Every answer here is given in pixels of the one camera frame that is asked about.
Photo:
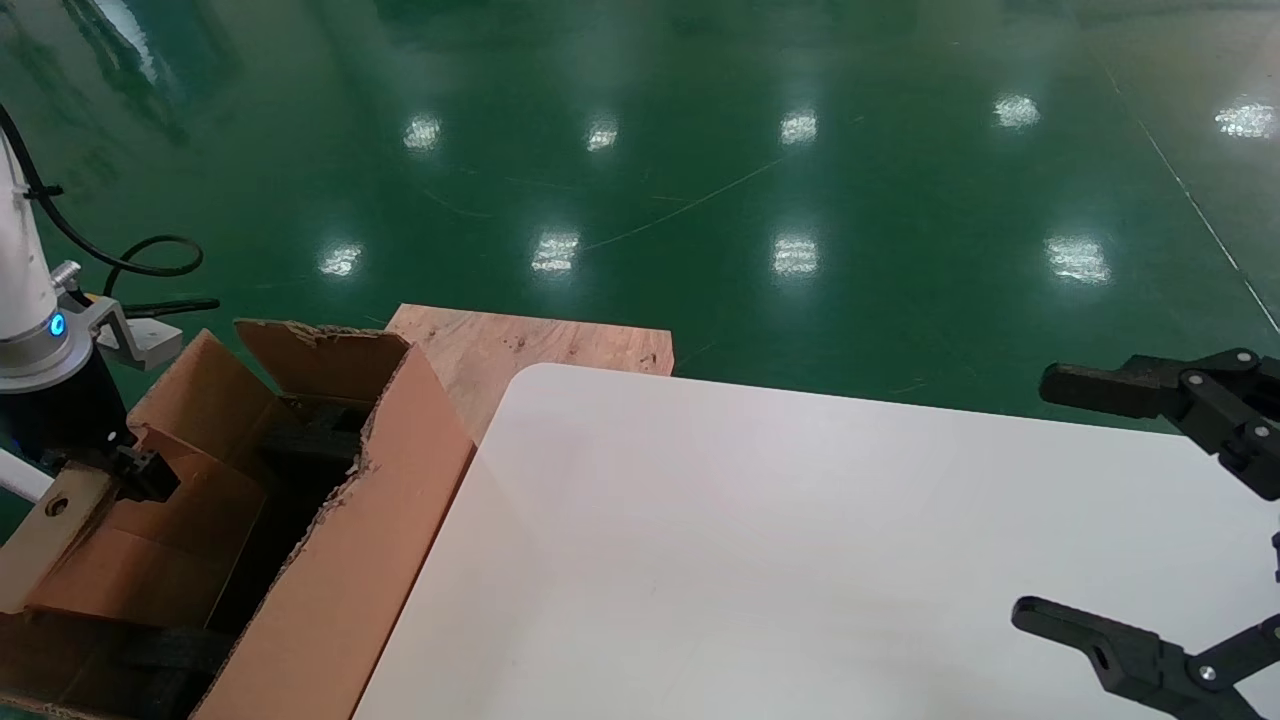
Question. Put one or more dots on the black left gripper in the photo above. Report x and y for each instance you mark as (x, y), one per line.
(60, 420)

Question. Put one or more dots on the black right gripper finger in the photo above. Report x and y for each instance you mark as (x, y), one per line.
(1200, 400)
(1140, 665)

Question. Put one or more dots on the small brown cardboard box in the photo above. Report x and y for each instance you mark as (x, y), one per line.
(150, 570)

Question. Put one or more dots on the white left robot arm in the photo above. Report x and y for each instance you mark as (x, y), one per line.
(20, 290)

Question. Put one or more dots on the large open cardboard box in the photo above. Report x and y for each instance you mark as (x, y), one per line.
(350, 580)

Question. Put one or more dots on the white pipe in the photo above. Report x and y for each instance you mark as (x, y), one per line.
(20, 478)

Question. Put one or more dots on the black foam block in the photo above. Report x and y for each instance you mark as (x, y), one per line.
(175, 650)
(310, 440)

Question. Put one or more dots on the wooden plywood board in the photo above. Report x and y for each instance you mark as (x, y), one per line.
(560, 345)

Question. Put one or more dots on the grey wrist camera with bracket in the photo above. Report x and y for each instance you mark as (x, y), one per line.
(145, 345)

